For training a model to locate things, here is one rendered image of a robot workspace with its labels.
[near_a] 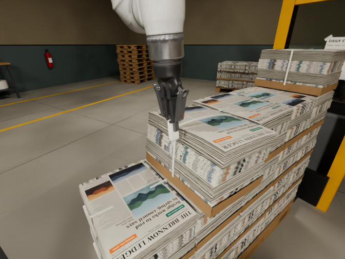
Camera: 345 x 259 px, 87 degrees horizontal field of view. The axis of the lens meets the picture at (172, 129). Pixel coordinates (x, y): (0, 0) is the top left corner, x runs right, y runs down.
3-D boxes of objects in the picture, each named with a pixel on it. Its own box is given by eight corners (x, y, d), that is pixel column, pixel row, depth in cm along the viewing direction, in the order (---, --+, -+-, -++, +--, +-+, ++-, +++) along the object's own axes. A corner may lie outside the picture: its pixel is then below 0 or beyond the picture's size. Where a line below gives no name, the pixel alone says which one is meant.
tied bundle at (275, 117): (188, 140, 103) (189, 99, 93) (222, 127, 119) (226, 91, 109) (249, 174, 75) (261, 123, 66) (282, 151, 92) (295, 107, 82)
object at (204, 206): (176, 187, 65) (177, 177, 63) (227, 164, 81) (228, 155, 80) (210, 219, 53) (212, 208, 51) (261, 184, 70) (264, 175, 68)
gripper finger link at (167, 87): (175, 81, 50) (178, 81, 49) (178, 118, 55) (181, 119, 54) (164, 84, 48) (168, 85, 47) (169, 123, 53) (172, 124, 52)
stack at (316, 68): (231, 201, 169) (259, 49, 115) (249, 187, 186) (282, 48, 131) (273, 232, 142) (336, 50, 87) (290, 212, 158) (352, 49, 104)
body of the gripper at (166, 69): (189, 58, 46) (190, 94, 50) (168, 57, 52) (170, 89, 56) (166, 62, 42) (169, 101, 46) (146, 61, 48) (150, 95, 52)
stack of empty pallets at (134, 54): (139, 77, 797) (136, 44, 742) (156, 79, 761) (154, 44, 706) (119, 82, 696) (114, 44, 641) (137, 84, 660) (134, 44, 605)
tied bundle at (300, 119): (221, 127, 118) (226, 92, 109) (247, 117, 134) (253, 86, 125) (282, 152, 91) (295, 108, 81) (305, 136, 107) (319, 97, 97)
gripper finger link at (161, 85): (162, 84, 49) (159, 82, 50) (165, 121, 54) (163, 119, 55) (173, 80, 51) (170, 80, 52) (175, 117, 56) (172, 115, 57)
